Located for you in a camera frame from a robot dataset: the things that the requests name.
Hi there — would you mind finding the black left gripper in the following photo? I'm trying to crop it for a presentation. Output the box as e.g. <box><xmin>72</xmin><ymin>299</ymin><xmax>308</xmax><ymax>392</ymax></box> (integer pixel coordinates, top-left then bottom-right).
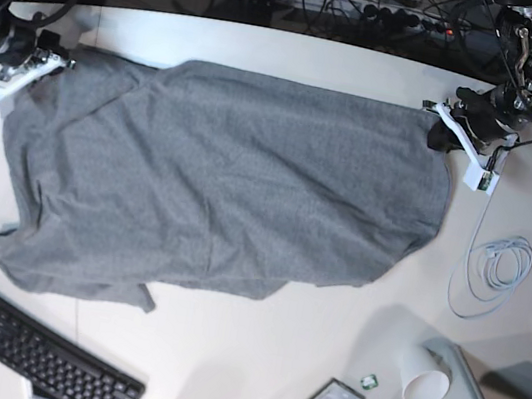
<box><xmin>427</xmin><ymin>87</ymin><xmax>486</xmax><ymax>153</ymax></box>

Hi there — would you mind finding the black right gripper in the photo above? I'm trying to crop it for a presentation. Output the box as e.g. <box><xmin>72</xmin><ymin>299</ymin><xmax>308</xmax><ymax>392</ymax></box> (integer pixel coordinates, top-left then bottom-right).
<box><xmin>24</xmin><ymin>30</ymin><xmax>74</xmax><ymax>81</ymax></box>

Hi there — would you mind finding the grey t-shirt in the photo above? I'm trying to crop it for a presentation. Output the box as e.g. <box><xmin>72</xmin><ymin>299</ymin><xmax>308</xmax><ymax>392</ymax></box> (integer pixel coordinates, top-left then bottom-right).
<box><xmin>0</xmin><ymin>48</ymin><xmax>452</xmax><ymax>312</ymax></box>

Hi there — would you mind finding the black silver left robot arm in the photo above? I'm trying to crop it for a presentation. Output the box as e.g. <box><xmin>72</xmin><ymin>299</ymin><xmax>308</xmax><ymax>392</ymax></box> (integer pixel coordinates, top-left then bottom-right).
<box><xmin>449</xmin><ymin>0</ymin><xmax>532</xmax><ymax>156</ymax></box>

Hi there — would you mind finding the black power strip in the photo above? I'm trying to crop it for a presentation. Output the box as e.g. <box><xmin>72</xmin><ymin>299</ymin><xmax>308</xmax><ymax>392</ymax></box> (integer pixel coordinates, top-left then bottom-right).
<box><xmin>356</xmin><ymin>0</ymin><xmax>478</xmax><ymax>44</ymax></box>

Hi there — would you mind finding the white paper cup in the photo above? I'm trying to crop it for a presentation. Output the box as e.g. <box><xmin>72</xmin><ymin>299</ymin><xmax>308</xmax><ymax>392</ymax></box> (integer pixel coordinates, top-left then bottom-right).
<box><xmin>398</xmin><ymin>345</ymin><xmax>451</xmax><ymax>399</ymax></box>

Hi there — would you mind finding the small green white packet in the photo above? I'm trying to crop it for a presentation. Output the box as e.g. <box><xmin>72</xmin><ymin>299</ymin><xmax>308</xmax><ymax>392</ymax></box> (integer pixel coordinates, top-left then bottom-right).
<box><xmin>360</xmin><ymin>373</ymin><xmax>379</xmax><ymax>391</ymax></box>

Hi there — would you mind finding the black computer keyboard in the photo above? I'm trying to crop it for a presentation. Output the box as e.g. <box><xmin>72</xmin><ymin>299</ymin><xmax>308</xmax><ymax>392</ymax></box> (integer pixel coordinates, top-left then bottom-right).
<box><xmin>0</xmin><ymin>298</ymin><xmax>146</xmax><ymax>399</ymax></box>

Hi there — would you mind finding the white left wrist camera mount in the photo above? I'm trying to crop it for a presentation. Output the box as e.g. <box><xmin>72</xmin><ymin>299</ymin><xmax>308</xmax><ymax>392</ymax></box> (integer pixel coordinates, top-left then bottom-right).
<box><xmin>422</xmin><ymin>100</ymin><xmax>519</xmax><ymax>196</ymax></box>

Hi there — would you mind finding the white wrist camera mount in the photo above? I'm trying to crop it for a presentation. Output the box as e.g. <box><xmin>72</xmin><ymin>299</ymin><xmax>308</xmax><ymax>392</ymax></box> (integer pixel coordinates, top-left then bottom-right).
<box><xmin>0</xmin><ymin>48</ymin><xmax>76</xmax><ymax>121</ymax></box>
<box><xmin>422</xmin><ymin>100</ymin><xmax>519</xmax><ymax>196</ymax></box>

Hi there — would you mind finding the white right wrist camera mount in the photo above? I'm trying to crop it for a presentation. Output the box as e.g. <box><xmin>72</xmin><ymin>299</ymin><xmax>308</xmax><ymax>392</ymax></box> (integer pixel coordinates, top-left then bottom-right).
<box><xmin>0</xmin><ymin>48</ymin><xmax>76</xmax><ymax>121</ymax></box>

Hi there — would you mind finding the white coiled charging cable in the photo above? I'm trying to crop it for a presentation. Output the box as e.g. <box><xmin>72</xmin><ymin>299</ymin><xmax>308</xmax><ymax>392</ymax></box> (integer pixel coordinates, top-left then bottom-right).
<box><xmin>443</xmin><ymin>187</ymin><xmax>532</xmax><ymax>329</ymax></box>

